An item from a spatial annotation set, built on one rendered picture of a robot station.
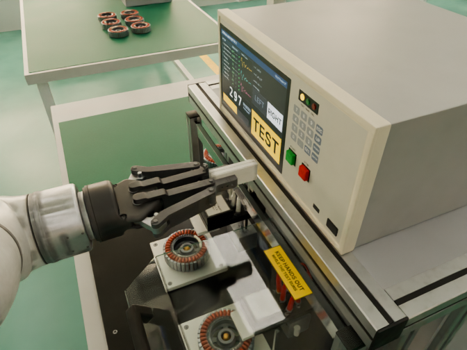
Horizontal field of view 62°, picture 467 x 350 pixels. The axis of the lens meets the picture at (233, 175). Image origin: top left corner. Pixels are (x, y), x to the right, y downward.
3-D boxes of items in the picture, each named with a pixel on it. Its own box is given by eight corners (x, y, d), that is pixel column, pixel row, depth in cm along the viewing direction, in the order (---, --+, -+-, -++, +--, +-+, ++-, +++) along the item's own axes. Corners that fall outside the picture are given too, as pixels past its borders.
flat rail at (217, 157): (342, 354, 53) (346, 344, 51) (192, 128, 97) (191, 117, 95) (349, 351, 53) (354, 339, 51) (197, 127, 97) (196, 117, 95)
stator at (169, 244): (173, 280, 89) (171, 271, 87) (158, 246, 97) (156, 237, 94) (217, 263, 93) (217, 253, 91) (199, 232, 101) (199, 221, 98)
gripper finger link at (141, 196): (131, 194, 50) (133, 201, 49) (213, 173, 53) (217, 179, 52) (135, 215, 52) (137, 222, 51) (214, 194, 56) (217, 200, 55)
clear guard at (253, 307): (168, 459, 44) (162, 442, 40) (124, 292, 61) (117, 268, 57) (393, 346, 54) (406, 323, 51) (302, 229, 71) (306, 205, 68)
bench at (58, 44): (67, 194, 228) (23, 75, 180) (46, 71, 358) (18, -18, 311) (238, 150, 262) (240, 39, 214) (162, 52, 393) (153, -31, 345)
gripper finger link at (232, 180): (201, 182, 53) (208, 196, 51) (234, 173, 55) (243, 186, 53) (201, 191, 54) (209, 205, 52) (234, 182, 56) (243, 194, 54)
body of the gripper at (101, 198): (89, 214, 55) (153, 196, 58) (99, 258, 49) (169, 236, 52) (76, 173, 50) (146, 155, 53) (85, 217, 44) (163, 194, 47)
